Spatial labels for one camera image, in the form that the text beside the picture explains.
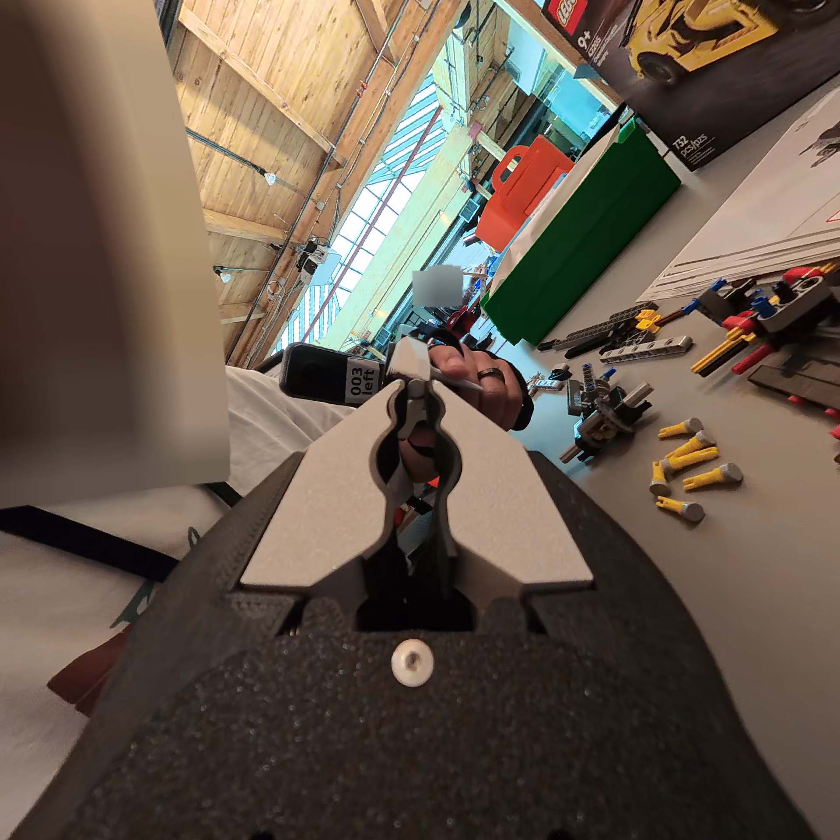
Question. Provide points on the grey toy beam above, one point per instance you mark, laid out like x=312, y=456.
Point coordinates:
x=646, y=349

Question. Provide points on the toy car set box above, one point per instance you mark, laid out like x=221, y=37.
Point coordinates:
x=709, y=111

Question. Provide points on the small white blue toy piece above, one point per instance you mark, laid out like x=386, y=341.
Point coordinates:
x=554, y=377

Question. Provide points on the ceiling security camera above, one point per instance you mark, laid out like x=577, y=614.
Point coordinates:
x=308, y=256

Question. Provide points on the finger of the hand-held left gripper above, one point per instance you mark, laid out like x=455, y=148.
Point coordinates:
x=412, y=359

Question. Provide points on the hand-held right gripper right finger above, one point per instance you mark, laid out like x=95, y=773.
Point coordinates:
x=512, y=518

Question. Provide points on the black toy gear assembly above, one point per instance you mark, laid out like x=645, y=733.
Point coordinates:
x=604, y=413

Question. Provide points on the partly built toy chassis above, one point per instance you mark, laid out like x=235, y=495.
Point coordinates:
x=787, y=308

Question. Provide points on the person's left hand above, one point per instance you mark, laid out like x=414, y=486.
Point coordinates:
x=485, y=394

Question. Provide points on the ceiling track spotlight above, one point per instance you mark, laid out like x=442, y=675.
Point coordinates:
x=223, y=275
x=269, y=176

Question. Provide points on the building instruction booklet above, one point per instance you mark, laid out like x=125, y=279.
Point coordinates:
x=774, y=210

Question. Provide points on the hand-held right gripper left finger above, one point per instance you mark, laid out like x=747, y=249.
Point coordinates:
x=315, y=518

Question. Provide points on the pile of yellow toy pins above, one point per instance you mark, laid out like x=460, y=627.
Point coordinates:
x=689, y=453

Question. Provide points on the long black toy beam assembly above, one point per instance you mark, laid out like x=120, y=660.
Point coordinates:
x=604, y=331

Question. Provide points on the green plastic bin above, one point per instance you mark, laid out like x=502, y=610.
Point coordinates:
x=590, y=262

